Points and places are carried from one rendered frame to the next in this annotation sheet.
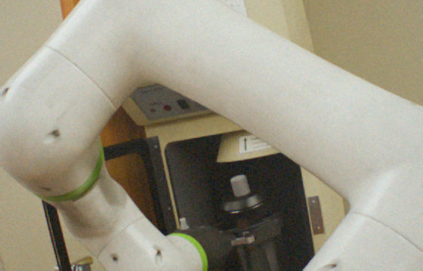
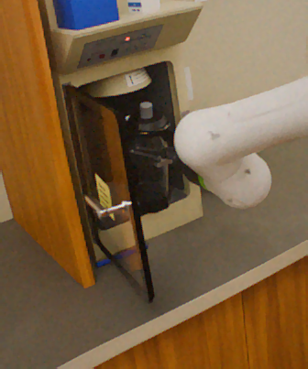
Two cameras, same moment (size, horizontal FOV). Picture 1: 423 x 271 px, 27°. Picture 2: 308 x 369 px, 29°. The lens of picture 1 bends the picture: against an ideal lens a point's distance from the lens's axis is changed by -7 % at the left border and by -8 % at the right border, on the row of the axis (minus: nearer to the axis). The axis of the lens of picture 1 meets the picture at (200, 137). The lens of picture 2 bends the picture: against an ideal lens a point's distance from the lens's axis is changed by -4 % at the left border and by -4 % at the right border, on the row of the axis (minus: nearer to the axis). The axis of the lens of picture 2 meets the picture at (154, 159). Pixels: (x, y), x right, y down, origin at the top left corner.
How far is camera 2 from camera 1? 1.42 m
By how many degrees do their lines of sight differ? 58
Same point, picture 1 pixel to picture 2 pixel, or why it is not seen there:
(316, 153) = not seen: outside the picture
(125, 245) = (251, 160)
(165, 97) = (108, 47)
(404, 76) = not seen: hidden behind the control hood
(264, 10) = not seen: outside the picture
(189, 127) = (96, 71)
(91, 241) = (230, 164)
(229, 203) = (150, 124)
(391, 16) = not seen: outside the picture
